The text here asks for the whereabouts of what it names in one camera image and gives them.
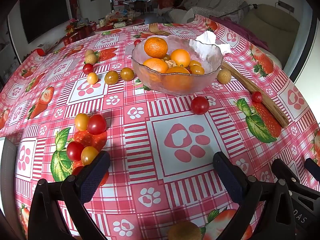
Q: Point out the yellow cherry tomato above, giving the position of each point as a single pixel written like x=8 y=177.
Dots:
x=92 y=78
x=81 y=122
x=194 y=63
x=198 y=70
x=89 y=155

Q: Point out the large red cherry tomato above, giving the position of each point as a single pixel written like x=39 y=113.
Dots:
x=200 y=105

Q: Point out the white tray with grey rim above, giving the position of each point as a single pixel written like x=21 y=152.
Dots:
x=6 y=166

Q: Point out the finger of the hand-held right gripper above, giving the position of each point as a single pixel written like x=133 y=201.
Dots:
x=312 y=165
x=282 y=168

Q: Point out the wooden fork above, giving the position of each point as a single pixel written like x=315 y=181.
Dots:
x=156 y=28

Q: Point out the black television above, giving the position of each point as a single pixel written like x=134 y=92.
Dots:
x=43 y=15

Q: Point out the grey sofa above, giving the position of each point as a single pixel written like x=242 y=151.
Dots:
x=212 y=5

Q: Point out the flower bouquet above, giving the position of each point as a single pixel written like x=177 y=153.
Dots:
x=71 y=25

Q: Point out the walnut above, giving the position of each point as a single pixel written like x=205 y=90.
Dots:
x=171 y=63

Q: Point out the magenta blanket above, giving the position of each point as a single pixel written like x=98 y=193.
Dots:
x=240 y=30

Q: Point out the smooth orange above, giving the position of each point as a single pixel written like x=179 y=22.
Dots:
x=155 y=65
x=180 y=58
x=178 y=78

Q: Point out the long wooden stick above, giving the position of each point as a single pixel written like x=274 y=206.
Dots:
x=250 y=85

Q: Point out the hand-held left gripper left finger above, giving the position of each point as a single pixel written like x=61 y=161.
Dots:
x=96 y=173

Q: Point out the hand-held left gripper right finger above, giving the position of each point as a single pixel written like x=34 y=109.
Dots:
x=228 y=175

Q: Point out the beige armchair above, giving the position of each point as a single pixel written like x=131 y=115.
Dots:
x=272 y=25

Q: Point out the dining table with chairs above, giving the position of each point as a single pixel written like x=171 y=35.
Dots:
x=140 y=5

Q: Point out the greenish cherry tomato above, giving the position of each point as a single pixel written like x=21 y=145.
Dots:
x=111 y=77
x=127 y=74
x=165 y=57

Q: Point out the wall outlet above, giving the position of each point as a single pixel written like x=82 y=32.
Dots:
x=285 y=6

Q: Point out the rough-skinned mandarin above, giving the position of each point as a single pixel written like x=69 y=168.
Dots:
x=155 y=47

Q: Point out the red checked strawberry tablecloth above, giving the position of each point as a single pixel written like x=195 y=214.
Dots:
x=130 y=135

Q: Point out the red embroidered cushion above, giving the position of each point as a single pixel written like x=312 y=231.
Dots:
x=166 y=2

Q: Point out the white crumpled tissue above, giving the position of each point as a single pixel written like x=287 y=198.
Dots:
x=207 y=42

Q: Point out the round low table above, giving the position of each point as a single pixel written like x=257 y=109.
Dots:
x=120 y=24

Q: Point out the red gift boxes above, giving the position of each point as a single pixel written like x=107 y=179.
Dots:
x=80 y=33

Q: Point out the red roll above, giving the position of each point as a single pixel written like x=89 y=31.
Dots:
x=38 y=52

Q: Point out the frosted glass bowl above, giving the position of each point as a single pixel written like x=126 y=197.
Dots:
x=150 y=80

